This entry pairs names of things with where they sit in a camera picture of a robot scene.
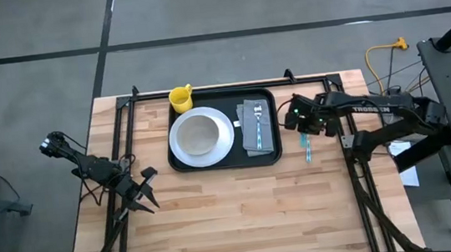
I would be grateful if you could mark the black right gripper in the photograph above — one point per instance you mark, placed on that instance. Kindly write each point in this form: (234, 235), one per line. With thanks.
(308, 115)

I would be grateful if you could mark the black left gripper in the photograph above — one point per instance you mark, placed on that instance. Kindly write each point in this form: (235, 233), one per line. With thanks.
(127, 187)

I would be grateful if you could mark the grey cloth napkin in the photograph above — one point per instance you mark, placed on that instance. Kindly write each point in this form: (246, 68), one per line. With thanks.
(250, 140)

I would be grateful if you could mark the pale grey bowl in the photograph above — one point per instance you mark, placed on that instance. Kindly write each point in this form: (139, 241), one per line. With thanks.
(198, 135)

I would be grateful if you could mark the white plate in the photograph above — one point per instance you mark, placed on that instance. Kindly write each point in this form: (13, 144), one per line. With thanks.
(226, 136)

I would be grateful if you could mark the yellow mug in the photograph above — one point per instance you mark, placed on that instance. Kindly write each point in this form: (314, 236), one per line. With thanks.
(180, 101)

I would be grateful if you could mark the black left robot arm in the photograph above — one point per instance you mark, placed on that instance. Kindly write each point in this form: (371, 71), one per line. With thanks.
(95, 167)

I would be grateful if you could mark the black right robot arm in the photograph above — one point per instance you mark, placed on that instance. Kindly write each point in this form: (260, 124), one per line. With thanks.
(374, 106)

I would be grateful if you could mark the black serving tray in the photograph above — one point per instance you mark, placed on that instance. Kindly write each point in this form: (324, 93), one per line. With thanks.
(236, 152)

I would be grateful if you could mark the white paper sheet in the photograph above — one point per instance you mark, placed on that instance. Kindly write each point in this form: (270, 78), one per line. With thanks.
(409, 176)

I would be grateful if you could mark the black metal rig frame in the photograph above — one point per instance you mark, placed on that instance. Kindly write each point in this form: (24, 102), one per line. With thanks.
(147, 96)

